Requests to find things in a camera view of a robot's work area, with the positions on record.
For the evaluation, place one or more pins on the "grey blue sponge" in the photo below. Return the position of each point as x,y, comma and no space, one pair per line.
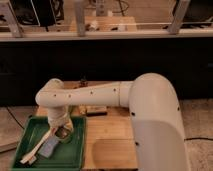
48,147

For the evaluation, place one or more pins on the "brown pine cone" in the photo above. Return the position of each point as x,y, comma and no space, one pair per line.
83,82

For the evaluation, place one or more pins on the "dark metal cup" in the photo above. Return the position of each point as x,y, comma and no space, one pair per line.
63,134

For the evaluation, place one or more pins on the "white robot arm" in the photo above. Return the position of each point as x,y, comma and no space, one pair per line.
154,109

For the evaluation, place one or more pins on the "metal frame rail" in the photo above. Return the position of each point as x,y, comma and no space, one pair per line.
48,20

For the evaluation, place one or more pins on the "green plastic tray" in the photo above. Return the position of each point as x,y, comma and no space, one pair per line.
66,156

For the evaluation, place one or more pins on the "wooden bamboo board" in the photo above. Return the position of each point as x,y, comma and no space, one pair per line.
110,153

